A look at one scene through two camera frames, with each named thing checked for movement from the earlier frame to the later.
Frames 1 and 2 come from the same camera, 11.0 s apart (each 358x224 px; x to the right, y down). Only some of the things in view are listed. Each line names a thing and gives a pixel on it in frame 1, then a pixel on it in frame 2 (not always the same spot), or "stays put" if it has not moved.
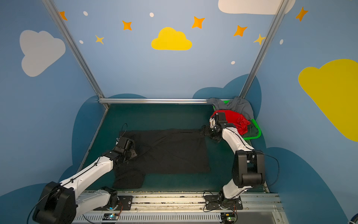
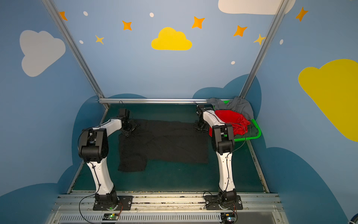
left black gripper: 131,150 → 130,126
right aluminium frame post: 269,35 stays put
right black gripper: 209,131 → 200,126
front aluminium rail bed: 175,207 stays put
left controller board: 111,216 stays put
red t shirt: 240,122 stays put
